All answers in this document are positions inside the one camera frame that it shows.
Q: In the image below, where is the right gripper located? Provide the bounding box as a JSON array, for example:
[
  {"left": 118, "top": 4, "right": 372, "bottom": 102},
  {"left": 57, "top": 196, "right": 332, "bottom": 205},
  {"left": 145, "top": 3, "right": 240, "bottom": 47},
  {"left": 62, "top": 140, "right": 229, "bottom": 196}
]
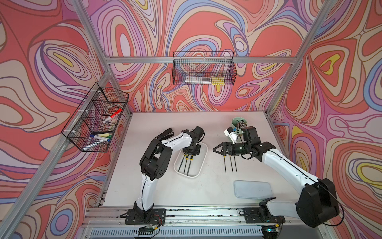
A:
[{"left": 213, "top": 142, "right": 251, "bottom": 156}]

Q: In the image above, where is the green pen cup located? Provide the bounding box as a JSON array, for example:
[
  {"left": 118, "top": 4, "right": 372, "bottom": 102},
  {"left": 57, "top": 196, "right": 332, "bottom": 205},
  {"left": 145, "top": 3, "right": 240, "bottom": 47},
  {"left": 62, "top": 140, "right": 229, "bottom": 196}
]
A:
[{"left": 231, "top": 117, "right": 248, "bottom": 129}]

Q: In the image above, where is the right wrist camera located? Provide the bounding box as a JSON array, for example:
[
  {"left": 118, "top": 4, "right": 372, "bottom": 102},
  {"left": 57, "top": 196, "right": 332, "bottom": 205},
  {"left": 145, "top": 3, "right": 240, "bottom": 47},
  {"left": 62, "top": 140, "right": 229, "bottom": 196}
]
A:
[{"left": 224, "top": 127, "right": 238, "bottom": 144}]

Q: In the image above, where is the black wire basket back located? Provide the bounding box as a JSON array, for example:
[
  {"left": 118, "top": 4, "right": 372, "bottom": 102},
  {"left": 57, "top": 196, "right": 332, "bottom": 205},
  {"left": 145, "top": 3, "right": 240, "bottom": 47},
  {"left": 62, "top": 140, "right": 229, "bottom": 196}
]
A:
[{"left": 172, "top": 50, "right": 237, "bottom": 85}]

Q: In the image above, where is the black wire basket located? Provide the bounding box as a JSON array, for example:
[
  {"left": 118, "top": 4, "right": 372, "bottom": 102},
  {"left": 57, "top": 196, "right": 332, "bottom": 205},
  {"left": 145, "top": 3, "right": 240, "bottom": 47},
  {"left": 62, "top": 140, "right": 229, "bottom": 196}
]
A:
[
  {"left": 172, "top": 50, "right": 237, "bottom": 85},
  {"left": 61, "top": 83, "right": 129, "bottom": 152}
]

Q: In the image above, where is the file tool four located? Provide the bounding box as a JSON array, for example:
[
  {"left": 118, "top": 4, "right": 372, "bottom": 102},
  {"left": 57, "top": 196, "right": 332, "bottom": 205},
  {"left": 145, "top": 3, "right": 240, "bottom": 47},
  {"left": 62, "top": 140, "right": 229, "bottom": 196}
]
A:
[{"left": 186, "top": 154, "right": 194, "bottom": 176}]

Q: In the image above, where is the file tool six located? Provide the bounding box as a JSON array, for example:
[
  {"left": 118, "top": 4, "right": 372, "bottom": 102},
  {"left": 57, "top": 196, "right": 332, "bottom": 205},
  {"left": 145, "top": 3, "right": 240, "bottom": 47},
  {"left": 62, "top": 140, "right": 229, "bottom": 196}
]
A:
[{"left": 178, "top": 154, "right": 186, "bottom": 172}]

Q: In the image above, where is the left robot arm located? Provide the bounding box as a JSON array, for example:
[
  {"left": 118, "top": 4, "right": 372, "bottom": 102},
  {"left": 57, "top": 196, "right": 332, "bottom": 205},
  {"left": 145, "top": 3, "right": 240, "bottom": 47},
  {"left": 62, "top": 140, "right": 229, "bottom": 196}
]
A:
[{"left": 133, "top": 126, "right": 205, "bottom": 219}]

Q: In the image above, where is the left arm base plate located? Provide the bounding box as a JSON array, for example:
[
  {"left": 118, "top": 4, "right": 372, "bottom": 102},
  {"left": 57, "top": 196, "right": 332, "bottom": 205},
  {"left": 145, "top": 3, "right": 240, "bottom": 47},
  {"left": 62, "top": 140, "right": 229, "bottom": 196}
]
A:
[{"left": 124, "top": 208, "right": 166, "bottom": 226}]

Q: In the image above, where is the translucent box lid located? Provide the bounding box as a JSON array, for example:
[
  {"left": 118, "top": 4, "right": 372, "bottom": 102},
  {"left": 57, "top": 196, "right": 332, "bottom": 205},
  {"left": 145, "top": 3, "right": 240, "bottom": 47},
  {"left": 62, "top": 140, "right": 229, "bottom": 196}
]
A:
[{"left": 234, "top": 180, "right": 273, "bottom": 199}]

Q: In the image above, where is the black wire basket left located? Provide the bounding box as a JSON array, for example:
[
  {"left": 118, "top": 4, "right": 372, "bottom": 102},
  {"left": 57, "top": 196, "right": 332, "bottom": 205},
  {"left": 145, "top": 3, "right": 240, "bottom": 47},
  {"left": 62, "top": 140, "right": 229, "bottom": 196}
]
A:
[{"left": 61, "top": 83, "right": 129, "bottom": 152}]

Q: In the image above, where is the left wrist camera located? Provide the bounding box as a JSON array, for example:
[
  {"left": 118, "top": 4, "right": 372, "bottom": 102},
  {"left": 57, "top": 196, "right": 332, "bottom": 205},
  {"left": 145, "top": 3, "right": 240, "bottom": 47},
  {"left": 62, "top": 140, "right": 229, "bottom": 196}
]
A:
[{"left": 193, "top": 126, "right": 205, "bottom": 142}]

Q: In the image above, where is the white plastic storage box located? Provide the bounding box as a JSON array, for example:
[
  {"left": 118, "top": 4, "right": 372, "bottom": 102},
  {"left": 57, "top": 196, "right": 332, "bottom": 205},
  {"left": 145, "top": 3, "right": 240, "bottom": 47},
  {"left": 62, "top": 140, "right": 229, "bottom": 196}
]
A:
[{"left": 174, "top": 142, "right": 208, "bottom": 179}]

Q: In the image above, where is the blue white marker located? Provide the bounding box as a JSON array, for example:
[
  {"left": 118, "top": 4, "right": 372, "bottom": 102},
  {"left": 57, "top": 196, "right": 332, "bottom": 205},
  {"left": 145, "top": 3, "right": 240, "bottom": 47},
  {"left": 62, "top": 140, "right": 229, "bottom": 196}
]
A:
[{"left": 90, "top": 134, "right": 110, "bottom": 142}]

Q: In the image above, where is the yellow box in basket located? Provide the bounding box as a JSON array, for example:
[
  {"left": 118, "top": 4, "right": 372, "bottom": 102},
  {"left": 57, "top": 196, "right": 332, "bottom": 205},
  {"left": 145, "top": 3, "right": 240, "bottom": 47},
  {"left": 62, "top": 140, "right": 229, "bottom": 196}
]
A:
[{"left": 211, "top": 77, "right": 225, "bottom": 86}]

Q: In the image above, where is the red marker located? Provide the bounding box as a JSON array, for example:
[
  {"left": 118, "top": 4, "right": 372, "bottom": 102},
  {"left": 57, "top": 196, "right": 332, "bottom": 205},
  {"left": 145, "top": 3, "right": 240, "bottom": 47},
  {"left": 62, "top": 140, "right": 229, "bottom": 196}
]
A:
[{"left": 105, "top": 109, "right": 122, "bottom": 121}]

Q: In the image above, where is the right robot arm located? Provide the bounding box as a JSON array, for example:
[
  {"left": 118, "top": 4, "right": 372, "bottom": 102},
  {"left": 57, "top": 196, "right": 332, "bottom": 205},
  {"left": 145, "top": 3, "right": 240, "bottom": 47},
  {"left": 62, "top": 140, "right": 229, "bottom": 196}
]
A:
[{"left": 213, "top": 126, "right": 343, "bottom": 228}]

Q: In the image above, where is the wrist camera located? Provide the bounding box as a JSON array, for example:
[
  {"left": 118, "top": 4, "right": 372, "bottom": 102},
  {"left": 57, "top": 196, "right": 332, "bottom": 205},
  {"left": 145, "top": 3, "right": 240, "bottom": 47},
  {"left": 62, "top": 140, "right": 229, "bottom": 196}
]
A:
[
  {"left": 224, "top": 127, "right": 238, "bottom": 144},
  {"left": 193, "top": 126, "right": 205, "bottom": 142}
]

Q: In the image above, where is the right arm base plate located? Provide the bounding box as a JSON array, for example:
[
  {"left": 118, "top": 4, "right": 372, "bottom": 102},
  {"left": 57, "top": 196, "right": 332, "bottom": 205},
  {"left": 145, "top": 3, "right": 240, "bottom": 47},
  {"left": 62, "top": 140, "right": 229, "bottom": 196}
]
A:
[{"left": 242, "top": 197, "right": 286, "bottom": 224}]

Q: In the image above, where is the file tool five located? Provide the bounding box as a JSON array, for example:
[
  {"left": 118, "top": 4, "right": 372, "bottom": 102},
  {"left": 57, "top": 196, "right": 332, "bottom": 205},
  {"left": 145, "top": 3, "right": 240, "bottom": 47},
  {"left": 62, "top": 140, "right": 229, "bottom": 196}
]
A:
[{"left": 183, "top": 154, "right": 190, "bottom": 175}]

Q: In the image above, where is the black stapler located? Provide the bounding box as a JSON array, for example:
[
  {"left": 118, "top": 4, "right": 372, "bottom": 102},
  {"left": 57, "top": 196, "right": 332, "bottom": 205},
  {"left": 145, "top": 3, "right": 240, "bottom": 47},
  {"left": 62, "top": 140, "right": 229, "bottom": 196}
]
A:
[{"left": 154, "top": 128, "right": 174, "bottom": 140}]

